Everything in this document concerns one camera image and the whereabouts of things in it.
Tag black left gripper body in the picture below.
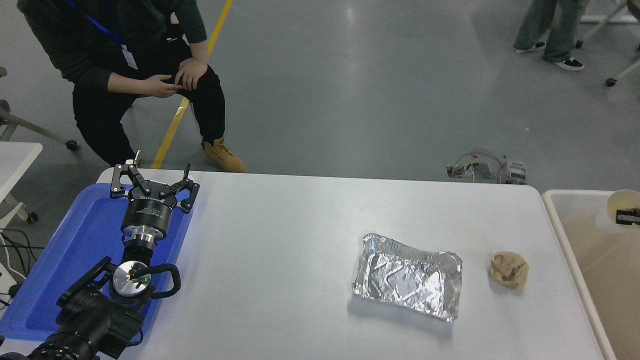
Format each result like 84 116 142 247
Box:
121 191 177 237

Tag white paper cup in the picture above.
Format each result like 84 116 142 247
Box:
595 189 640 235

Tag seated person's right hand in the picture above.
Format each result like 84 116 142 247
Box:
144 73 184 99

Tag seated person's left hand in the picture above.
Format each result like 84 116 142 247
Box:
174 57 209 92

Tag large pale bin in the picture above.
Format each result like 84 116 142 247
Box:
541 190 640 360

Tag blue plastic tray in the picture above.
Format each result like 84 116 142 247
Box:
0 182 196 343

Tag grey chair base with caster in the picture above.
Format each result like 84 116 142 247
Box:
0 67 79 152

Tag small grey electronics module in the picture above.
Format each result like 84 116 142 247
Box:
501 156 527 185

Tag white side table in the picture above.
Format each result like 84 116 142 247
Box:
0 141 44 224

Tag seated person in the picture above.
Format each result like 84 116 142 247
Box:
16 0 247 174

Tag crumpled tan paper ball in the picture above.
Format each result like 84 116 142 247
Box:
489 251 530 290

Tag white chair base with casters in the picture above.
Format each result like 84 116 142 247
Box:
575 0 640 88

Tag standing person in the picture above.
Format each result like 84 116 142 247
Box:
513 0 591 72

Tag crumpled foil tray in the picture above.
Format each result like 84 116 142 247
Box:
351 233 463 322

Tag black floor cables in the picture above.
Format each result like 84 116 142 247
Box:
0 227 40 307

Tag circuit board with wires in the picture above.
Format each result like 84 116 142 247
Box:
446 149 502 182

